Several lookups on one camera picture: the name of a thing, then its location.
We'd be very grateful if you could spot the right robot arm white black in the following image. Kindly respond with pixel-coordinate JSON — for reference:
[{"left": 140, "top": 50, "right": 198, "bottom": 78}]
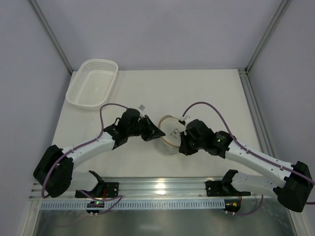
[{"left": 179, "top": 119, "right": 315, "bottom": 212}]

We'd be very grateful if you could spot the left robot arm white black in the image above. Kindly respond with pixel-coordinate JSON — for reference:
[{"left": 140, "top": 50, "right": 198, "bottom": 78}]
[{"left": 33, "top": 108, "right": 165, "bottom": 199}]

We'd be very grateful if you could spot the white perforated plastic basket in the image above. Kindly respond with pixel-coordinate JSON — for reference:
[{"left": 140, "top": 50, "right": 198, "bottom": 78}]
[{"left": 65, "top": 59, "right": 119, "bottom": 111}]

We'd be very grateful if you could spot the right controller board black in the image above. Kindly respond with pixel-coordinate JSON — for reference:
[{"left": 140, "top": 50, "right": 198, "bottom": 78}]
[{"left": 223, "top": 199, "right": 241, "bottom": 215}]

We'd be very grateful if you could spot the controller board black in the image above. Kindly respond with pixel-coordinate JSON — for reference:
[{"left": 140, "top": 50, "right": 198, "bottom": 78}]
[
  {"left": 223, "top": 199, "right": 241, "bottom": 215},
  {"left": 86, "top": 201, "right": 105, "bottom": 216}
]

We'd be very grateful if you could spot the left controller board black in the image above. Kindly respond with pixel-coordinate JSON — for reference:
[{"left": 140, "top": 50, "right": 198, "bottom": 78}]
[{"left": 86, "top": 201, "right": 105, "bottom": 216}]

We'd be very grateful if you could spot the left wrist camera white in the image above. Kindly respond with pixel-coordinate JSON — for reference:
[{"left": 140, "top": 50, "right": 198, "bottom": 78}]
[{"left": 135, "top": 104, "right": 145, "bottom": 120}]

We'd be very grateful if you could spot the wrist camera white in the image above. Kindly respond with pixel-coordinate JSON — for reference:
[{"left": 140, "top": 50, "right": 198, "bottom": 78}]
[
  {"left": 179, "top": 115, "right": 192, "bottom": 127},
  {"left": 135, "top": 104, "right": 145, "bottom": 120}
]

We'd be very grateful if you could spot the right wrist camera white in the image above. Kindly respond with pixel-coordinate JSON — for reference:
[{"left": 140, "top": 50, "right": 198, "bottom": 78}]
[{"left": 179, "top": 115, "right": 192, "bottom": 127}]

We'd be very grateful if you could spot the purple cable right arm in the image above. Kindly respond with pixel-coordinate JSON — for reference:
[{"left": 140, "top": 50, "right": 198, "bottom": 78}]
[{"left": 181, "top": 100, "right": 315, "bottom": 206}]

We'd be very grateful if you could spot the aluminium mounting rail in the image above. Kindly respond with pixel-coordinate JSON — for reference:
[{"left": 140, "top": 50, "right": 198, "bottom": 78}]
[{"left": 29, "top": 172, "right": 289, "bottom": 200}]

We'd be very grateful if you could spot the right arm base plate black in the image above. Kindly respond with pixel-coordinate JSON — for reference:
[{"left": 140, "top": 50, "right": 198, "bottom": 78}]
[{"left": 205, "top": 180, "right": 251, "bottom": 197}]

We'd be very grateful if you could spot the slotted cable duct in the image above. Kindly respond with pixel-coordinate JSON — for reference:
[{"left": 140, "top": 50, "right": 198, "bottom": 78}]
[{"left": 39, "top": 199, "right": 224, "bottom": 210}]

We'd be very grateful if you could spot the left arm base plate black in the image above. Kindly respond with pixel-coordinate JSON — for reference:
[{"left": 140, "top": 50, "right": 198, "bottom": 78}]
[{"left": 75, "top": 182, "right": 119, "bottom": 199}]

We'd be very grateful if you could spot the aluminium frame post left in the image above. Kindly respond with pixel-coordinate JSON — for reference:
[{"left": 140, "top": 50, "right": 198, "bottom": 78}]
[{"left": 27, "top": 0, "right": 73, "bottom": 75}]

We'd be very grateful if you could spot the aluminium frame post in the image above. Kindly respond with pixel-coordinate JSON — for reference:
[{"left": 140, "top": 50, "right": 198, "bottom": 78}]
[
  {"left": 27, "top": 0, "right": 73, "bottom": 75},
  {"left": 245, "top": 0, "right": 292, "bottom": 73}
]

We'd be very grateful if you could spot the aluminium frame post right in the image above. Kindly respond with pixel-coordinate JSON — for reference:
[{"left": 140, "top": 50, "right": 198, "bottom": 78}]
[{"left": 245, "top": 0, "right": 292, "bottom": 73}]

